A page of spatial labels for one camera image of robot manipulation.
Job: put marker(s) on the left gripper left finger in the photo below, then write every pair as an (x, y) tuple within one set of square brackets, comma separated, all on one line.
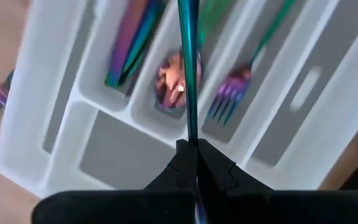
[(135, 208)]

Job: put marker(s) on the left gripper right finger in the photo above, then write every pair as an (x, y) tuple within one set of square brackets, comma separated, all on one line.
[(259, 208)]

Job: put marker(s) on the white cutlery tray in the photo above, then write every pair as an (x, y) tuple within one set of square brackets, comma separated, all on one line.
[(23, 130)]

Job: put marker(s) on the iridescent rainbow knife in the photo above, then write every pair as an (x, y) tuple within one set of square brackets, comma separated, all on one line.
[(126, 40), (149, 37), (140, 40)]

